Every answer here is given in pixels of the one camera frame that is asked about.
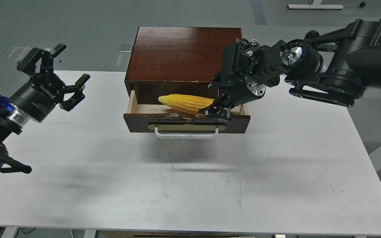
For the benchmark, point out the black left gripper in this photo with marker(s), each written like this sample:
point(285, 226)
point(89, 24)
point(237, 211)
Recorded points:
point(38, 96)

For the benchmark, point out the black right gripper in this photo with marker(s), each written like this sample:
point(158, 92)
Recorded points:
point(244, 75)

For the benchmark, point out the yellow corn cob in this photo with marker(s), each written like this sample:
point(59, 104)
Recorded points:
point(185, 103)

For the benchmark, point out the wooden drawer with white handle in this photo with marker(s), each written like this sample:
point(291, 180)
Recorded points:
point(148, 118)

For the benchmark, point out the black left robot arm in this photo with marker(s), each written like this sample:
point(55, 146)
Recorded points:
point(12, 120)

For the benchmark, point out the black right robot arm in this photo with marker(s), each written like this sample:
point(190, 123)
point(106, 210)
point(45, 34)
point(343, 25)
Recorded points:
point(334, 68)

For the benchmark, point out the dark wooden cabinet box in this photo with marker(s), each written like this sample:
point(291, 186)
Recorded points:
point(183, 60)

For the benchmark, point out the white table leg base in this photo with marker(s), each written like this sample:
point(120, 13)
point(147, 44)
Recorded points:
point(315, 5)

